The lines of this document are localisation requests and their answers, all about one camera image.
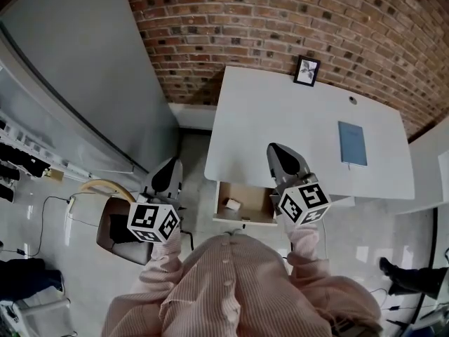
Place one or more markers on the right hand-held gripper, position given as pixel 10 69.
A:
pixel 304 202

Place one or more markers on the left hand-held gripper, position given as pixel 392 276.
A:
pixel 154 219

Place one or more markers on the wooden desk drawer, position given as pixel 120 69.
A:
pixel 254 197

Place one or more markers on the small beige item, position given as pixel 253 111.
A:
pixel 232 204

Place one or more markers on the person's left forearm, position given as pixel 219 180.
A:
pixel 165 262

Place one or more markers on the person's right forearm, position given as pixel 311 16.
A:
pixel 306 248

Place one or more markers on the black item on chair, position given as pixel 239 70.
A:
pixel 119 228

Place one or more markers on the white desk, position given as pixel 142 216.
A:
pixel 280 125

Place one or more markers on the brown chair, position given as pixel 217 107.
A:
pixel 108 234

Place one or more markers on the blue notebook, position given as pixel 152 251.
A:
pixel 353 143

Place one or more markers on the white power strip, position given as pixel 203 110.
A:
pixel 71 205

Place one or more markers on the person's pink ribbed cardigan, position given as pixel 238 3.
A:
pixel 224 293

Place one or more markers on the small cardboard box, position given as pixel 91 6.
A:
pixel 56 174

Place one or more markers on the white side cabinet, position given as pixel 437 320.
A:
pixel 426 174

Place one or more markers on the black bag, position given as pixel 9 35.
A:
pixel 28 277

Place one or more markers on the white plastic box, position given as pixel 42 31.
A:
pixel 42 316

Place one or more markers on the black hanging clothes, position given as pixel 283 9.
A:
pixel 17 160

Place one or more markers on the large grey board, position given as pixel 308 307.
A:
pixel 87 65

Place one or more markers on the black picture frame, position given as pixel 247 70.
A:
pixel 306 71

